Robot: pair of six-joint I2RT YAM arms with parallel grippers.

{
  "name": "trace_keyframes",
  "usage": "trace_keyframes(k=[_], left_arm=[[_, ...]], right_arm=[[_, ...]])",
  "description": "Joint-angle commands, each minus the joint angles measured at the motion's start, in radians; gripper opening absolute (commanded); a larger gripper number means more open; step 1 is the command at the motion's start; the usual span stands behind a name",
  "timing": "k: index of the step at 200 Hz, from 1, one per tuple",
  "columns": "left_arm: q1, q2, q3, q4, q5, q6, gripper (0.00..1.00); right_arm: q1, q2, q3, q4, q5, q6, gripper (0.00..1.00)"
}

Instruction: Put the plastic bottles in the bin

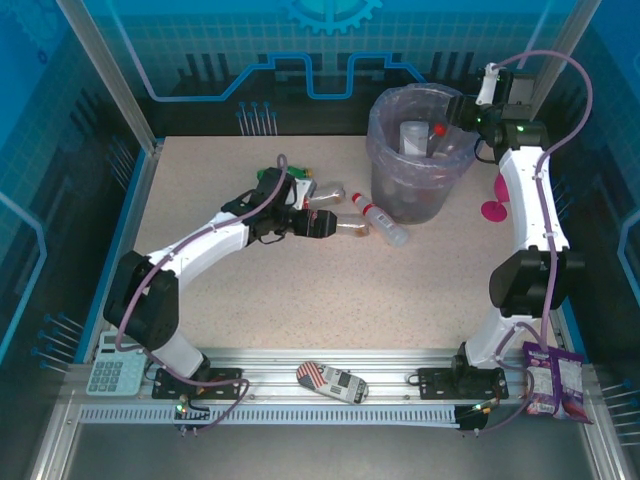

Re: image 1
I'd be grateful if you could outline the green plastic soda bottle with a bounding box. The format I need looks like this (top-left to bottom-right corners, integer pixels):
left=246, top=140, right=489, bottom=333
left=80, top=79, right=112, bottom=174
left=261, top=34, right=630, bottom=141
left=256, top=166, right=315, bottom=180

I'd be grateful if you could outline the purple snack bag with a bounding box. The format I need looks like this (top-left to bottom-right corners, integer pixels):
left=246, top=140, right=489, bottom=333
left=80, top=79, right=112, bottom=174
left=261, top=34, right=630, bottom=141
left=521, top=340, right=587, bottom=425

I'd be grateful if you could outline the white slotted cable duct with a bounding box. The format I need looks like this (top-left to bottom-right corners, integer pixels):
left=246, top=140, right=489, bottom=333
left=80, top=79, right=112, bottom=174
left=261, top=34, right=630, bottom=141
left=79, top=403, right=462, bottom=427

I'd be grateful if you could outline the white-label barcode plastic bottle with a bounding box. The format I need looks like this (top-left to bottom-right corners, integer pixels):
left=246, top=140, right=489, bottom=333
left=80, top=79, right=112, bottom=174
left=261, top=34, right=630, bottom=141
left=351, top=191, right=410, bottom=248

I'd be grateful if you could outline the metal mesh waste bin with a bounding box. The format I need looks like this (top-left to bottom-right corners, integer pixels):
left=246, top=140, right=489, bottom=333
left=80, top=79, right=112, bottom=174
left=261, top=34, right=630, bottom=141
left=367, top=84, right=477, bottom=226

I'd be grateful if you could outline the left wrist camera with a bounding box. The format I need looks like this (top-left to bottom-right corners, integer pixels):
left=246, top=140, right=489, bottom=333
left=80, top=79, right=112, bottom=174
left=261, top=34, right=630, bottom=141
left=292, top=175, right=318, bottom=212

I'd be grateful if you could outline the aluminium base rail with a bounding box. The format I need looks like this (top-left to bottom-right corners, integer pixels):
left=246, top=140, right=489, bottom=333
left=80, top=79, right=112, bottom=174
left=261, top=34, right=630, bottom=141
left=142, top=348, right=529, bottom=407

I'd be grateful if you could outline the light green calculator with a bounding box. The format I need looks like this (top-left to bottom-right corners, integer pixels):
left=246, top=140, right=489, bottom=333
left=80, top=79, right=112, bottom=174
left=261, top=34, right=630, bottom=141
left=86, top=330, right=149, bottom=397

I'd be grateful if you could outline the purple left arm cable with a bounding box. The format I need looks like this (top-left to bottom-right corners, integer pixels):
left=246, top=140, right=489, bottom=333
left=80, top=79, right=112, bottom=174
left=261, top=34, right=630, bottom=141
left=114, top=153, right=290, bottom=434

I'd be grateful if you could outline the clear plastic bin liner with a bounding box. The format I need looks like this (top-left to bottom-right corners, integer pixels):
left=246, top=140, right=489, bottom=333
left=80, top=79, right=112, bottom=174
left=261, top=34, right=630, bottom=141
left=366, top=83, right=477, bottom=182

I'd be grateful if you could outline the aluminium frame post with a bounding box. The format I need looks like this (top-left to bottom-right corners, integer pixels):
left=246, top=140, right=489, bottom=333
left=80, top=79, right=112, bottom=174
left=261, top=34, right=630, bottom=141
left=519, top=0, right=604, bottom=101
left=53, top=0, right=164, bottom=154

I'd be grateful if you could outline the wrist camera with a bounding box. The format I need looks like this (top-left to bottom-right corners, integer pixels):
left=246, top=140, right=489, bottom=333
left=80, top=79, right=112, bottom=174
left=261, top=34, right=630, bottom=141
left=292, top=175, right=318, bottom=212
left=476, top=62, right=502, bottom=107

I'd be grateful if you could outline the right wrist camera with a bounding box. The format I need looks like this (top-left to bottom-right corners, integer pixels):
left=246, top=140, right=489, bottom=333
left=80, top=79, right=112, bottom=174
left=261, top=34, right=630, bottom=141
left=476, top=62, right=502, bottom=107

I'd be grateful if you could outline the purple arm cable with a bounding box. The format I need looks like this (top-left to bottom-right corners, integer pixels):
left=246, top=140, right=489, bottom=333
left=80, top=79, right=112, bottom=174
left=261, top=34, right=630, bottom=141
left=459, top=50, right=596, bottom=436
left=114, top=153, right=290, bottom=434

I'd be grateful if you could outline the pink plastic goblet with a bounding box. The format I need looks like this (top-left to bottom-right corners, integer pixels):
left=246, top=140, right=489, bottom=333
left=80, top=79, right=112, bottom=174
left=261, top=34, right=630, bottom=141
left=479, top=176, right=507, bottom=224

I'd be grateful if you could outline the small black control box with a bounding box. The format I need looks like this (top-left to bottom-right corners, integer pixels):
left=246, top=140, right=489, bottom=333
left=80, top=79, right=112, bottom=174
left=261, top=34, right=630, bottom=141
left=455, top=401, right=489, bottom=437
left=173, top=397, right=212, bottom=437

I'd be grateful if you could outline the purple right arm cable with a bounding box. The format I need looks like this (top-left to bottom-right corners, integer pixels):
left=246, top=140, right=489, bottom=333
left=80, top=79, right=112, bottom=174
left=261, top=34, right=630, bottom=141
left=459, top=50, right=596, bottom=436

